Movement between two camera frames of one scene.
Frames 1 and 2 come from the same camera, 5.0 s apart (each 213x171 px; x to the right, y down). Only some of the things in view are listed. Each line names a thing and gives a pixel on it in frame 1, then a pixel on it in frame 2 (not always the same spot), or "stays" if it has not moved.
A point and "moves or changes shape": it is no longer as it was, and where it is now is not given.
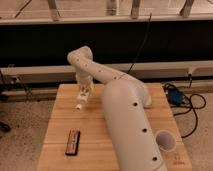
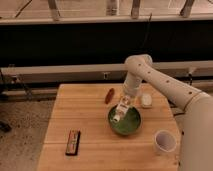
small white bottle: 82,98 moves or changes shape
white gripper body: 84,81 → 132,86
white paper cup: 166,140 stays
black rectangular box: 73,137 stays
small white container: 149,104 stays
